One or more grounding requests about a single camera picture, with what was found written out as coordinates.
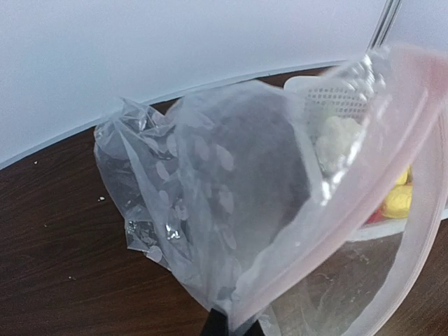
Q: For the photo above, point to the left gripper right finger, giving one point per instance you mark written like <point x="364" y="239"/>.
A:
<point x="250" y="328"/>

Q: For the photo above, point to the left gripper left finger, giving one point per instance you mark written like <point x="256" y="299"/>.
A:
<point x="216" y="324"/>

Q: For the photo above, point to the clear dotted zip bag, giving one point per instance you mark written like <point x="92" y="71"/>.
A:
<point x="207" y="188"/>

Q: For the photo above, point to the red pepper toy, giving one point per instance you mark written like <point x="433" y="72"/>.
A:
<point x="375" y="217"/>

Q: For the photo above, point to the yellow wrinkled squash toy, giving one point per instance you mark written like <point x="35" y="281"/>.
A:
<point x="396" y="204"/>

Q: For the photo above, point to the white plastic basket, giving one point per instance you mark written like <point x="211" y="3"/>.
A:
<point x="380" y="153"/>

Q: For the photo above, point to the white cauliflower toy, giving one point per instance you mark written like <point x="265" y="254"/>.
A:
<point x="333" y="144"/>

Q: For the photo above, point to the right aluminium frame post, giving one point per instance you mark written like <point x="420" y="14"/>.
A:
<point x="385" y="23"/>

